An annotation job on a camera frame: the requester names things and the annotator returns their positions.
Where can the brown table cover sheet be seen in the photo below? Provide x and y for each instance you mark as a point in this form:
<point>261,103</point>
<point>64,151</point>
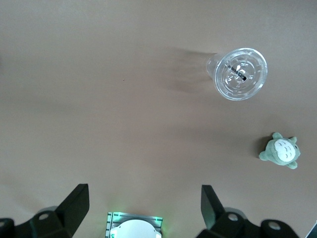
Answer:
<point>99,99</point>

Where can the clear plastic cup with lid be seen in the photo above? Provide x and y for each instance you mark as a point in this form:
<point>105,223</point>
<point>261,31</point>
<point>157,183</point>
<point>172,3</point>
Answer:
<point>252,84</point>

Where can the black straw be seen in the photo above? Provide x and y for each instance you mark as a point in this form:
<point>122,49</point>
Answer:
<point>236,72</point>

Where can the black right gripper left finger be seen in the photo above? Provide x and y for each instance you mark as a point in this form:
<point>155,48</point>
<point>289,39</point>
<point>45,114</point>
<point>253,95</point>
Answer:
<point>71,210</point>

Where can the grey green totoro plush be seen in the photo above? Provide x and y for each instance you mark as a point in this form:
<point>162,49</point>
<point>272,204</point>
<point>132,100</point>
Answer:
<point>272,151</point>

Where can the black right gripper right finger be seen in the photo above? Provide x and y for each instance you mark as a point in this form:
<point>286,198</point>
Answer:
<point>213,213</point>

